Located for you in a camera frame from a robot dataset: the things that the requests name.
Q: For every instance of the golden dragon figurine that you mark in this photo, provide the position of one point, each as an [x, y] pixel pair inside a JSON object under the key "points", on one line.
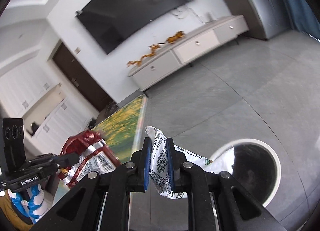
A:
{"points": [[153, 49]]}

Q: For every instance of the dark brown entrance door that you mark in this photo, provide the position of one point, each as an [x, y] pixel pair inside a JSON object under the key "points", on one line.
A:
{"points": [[81, 79]]}

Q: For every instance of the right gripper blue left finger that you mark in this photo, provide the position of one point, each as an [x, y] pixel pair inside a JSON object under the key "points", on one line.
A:
{"points": [[145, 161]]}

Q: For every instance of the golden tiger figurine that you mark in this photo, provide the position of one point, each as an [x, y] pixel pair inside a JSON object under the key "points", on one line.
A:
{"points": [[176, 37]]}

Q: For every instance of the white wall cupboard unit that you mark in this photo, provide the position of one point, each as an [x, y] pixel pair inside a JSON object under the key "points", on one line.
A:
{"points": [[50, 106]]}

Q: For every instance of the white tv cabinet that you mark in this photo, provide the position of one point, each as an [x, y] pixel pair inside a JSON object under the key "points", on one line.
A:
{"points": [[168, 59]]}

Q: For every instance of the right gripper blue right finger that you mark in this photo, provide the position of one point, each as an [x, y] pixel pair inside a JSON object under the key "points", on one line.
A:
{"points": [[171, 162]]}

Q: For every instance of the white round trash bin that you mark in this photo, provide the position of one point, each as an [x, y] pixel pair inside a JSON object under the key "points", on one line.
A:
{"points": [[254, 164]]}

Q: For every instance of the wall mounted black television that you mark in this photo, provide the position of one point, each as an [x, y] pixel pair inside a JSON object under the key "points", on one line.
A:
{"points": [[111, 22]]}

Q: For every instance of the light switch plate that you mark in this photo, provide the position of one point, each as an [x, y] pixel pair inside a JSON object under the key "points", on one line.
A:
{"points": [[77, 50]]}

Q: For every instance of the white router on cabinet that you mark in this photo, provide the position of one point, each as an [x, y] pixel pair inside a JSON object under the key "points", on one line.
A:
{"points": [[209, 17]]}

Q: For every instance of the painted landscape coffee table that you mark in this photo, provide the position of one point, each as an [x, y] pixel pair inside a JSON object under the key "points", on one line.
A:
{"points": [[121, 131]]}

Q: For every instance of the red chip bag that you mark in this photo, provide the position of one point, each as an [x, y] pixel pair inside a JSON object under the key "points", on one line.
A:
{"points": [[94, 155]]}

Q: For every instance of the left blue white gloved hand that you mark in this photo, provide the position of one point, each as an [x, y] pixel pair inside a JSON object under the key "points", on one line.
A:
{"points": [[30, 202]]}

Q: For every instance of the blue window curtain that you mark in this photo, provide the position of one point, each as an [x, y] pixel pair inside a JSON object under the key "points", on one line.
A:
{"points": [[302, 18]]}

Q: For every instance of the white printed snack wrapper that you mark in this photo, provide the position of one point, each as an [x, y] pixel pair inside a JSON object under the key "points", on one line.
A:
{"points": [[159, 163]]}

